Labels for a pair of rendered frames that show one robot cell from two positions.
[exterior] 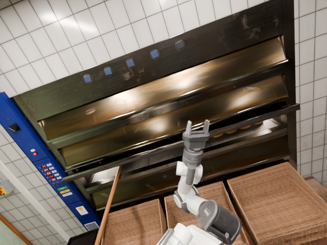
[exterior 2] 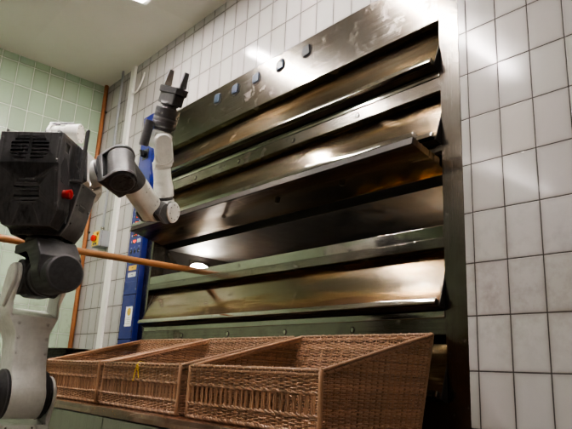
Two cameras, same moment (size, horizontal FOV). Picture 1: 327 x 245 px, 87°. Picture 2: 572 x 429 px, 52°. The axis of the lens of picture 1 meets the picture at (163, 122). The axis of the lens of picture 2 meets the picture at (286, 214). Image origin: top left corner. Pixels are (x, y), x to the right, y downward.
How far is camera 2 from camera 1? 2.28 m
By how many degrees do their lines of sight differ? 57
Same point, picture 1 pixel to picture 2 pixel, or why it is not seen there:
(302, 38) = (471, 24)
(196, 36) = (326, 37)
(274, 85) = (425, 117)
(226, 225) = (111, 160)
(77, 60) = (219, 77)
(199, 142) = (168, 93)
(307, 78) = (484, 100)
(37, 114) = not seen: hidden behind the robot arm
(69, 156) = not seen: hidden behind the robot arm
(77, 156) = not seen: hidden behind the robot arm
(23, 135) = (145, 166)
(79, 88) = (207, 111)
